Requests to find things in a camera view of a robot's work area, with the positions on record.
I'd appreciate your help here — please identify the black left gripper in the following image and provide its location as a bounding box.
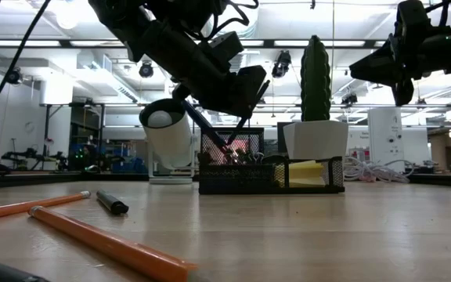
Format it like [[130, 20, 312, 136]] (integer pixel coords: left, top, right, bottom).
[[217, 65, 269, 118]]

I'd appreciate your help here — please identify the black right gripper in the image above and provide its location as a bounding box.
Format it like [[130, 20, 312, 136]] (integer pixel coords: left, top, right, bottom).
[[349, 0, 451, 107]]

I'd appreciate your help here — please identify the yellow sticky note pad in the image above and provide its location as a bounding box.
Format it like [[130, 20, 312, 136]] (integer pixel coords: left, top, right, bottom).
[[287, 159, 327, 188]]

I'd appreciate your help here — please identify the orange pencil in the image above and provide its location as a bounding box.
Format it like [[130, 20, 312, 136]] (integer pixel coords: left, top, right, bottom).
[[27, 205, 199, 282], [0, 190, 92, 223]]

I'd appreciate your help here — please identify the black mesh desk organizer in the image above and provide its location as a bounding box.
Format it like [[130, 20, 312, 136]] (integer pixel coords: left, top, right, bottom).
[[197, 125, 346, 196]]

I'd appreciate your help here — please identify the black ceiling spotlight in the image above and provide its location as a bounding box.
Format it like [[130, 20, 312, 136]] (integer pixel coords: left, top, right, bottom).
[[341, 92, 359, 107], [271, 49, 292, 79], [5, 67, 23, 85], [138, 61, 155, 79]]

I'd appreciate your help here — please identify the green cactus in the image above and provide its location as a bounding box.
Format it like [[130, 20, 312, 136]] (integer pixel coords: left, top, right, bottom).
[[299, 34, 332, 122]]

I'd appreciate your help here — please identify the white electrical cabinet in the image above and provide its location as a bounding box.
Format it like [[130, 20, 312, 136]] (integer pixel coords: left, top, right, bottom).
[[367, 106, 406, 173]]

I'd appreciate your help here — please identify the white hexagonal plant pot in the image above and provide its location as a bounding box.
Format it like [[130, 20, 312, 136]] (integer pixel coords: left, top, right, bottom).
[[282, 119, 350, 161]]

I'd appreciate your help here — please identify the white spot lamp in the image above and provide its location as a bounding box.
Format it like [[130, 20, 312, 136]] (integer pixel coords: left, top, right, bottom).
[[138, 97, 198, 185]]

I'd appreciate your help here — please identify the black metal shelving rack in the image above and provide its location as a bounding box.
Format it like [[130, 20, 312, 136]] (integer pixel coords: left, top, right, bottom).
[[39, 102, 107, 173]]

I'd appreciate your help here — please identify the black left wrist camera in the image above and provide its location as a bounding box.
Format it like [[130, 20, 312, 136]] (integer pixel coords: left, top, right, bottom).
[[208, 30, 245, 60]]

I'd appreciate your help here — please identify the white lamp cable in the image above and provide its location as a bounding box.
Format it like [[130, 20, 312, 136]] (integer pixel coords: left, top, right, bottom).
[[342, 155, 417, 184]]

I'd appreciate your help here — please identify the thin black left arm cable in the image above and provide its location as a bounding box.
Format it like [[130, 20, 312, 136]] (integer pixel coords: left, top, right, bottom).
[[0, 0, 52, 125]]

